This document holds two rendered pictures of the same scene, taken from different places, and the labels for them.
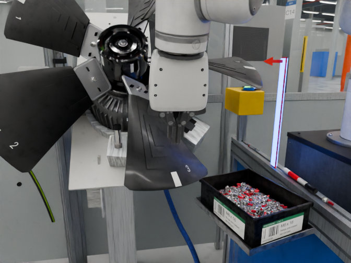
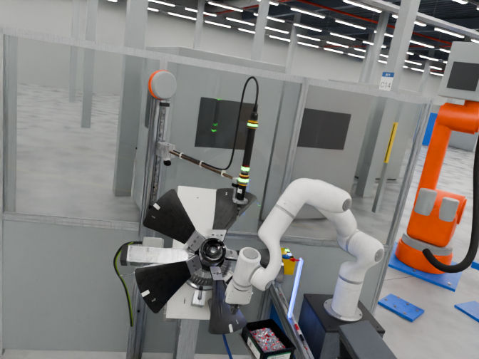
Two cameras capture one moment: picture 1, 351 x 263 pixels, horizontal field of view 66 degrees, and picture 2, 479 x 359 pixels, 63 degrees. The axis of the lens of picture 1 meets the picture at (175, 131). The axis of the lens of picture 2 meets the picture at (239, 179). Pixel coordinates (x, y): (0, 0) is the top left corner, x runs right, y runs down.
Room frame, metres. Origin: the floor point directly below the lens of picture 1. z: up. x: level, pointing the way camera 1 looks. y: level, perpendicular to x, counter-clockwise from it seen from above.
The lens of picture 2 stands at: (-0.95, 0.12, 1.98)
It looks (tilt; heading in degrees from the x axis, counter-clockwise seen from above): 14 degrees down; 358
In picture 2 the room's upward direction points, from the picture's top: 9 degrees clockwise
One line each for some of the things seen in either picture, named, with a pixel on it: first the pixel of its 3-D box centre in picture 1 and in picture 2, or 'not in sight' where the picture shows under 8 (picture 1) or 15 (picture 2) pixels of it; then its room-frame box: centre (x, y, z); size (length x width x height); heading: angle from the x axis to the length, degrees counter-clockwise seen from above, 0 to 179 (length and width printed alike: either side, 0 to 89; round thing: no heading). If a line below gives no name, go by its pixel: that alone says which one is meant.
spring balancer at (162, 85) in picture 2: not in sight; (162, 85); (1.25, 0.54, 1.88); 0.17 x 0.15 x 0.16; 99
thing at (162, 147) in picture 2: not in sight; (165, 149); (1.18, 0.47, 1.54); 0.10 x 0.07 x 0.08; 44
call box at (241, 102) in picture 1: (243, 102); (281, 261); (1.08, -0.27, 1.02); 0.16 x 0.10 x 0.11; 9
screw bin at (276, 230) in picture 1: (250, 202); (266, 341); (0.59, -0.18, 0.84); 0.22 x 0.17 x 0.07; 25
